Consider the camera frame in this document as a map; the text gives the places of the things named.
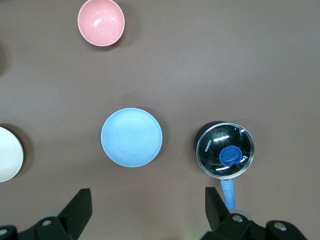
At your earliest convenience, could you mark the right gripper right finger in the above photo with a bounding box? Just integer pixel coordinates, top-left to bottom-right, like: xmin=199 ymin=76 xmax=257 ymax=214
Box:
xmin=202 ymin=186 xmax=267 ymax=240

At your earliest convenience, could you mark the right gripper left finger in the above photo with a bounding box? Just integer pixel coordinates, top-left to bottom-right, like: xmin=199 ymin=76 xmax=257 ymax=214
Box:
xmin=14 ymin=188 xmax=93 ymax=240

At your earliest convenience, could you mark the blue shallow bowl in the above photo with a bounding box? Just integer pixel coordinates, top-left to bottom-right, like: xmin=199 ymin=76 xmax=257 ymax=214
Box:
xmin=100 ymin=107 xmax=165 ymax=168

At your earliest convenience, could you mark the glass lid with blue knob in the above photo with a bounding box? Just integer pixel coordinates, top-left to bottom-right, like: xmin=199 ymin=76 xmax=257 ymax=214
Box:
xmin=196 ymin=122 xmax=256 ymax=180

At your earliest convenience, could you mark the beige shallow bowl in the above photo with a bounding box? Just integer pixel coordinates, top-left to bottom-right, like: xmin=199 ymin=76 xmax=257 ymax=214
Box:
xmin=0 ymin=126 xmax=25 ymax=183

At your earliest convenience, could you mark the small deep pink bowl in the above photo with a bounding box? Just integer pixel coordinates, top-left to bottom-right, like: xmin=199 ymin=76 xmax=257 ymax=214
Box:
xmin=77 ymin=0 xmax=126 ymax=47

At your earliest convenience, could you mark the black saucepan with blue handle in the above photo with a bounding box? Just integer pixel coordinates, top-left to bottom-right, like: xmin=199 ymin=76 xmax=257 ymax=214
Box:
xmin=194 ymin=120 xmax=256 ymax=211

